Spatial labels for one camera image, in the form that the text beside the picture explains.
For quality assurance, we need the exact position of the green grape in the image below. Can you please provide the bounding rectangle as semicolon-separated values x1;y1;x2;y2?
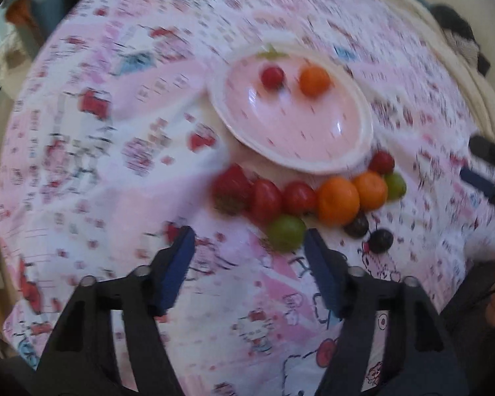
265;214;307;252
383;172;407;201

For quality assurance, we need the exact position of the red strawberry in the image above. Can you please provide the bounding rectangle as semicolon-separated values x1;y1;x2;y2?
212;164;253;215
368;150;395;175

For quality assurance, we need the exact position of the orange mandarin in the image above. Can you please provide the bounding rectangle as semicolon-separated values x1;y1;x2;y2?
299;65;332;98
351;171;388;212
316;176;360;226

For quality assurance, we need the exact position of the dark purple grape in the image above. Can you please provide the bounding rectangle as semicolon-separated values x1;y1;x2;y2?
343;213;369;239
367;228;393;254

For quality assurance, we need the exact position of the red cherry tomato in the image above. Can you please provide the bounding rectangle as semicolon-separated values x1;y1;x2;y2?
282;181;317;216
260;65;285;90
248;179;282;226

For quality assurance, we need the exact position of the black clothes pile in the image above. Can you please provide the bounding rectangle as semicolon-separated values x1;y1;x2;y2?
429;4;491;77

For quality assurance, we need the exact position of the pink strawberry plate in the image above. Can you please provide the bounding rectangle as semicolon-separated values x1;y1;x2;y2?
208;42;374;175

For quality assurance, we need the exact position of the pink Hello Kitty quilt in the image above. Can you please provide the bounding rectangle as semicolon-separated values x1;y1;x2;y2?
0;0;495;395

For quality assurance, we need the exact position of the blue orange chair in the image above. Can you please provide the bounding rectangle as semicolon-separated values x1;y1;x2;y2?
5;0;74;58

